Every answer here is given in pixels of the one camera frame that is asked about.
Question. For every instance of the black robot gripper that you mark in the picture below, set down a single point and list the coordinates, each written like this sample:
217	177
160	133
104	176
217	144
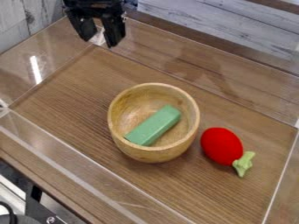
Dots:
83	10

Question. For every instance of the green rectangular block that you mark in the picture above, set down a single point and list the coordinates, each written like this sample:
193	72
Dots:
152	129

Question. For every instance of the brown wooden bowl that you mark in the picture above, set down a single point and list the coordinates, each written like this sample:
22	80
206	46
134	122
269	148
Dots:
134	105

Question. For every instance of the clear acrylic tray walls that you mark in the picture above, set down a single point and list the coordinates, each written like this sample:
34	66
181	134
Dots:
58	84

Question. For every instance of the red plush strawberry toy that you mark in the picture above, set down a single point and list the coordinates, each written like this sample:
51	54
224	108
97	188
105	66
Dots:
224	148

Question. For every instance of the clear acrylic corner bracket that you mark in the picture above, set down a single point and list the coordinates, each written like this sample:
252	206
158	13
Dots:
101	39

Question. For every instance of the black table leg bracket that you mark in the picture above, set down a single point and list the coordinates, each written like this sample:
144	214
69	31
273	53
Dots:
45	208

